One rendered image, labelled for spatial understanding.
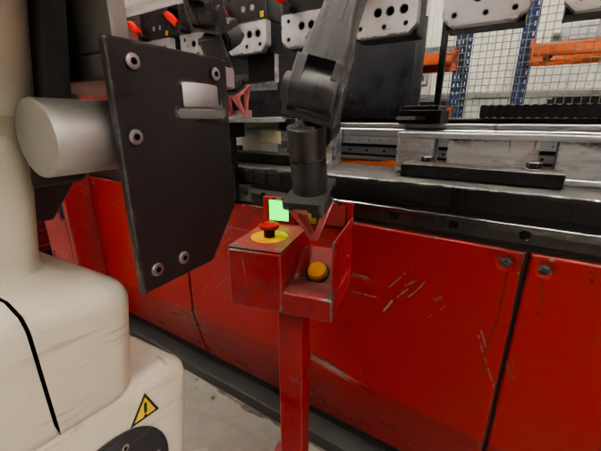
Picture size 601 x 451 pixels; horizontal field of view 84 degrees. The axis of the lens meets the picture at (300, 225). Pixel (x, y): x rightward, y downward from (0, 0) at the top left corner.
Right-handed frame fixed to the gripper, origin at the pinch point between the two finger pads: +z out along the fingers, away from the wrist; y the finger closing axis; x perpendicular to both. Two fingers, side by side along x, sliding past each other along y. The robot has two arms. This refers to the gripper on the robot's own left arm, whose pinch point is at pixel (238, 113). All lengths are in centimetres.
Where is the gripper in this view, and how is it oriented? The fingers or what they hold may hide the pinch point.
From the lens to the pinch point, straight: 99.9
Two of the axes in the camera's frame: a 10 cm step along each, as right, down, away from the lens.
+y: -8.5, -1.7, 5.0
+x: -4.7, 6.7, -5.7
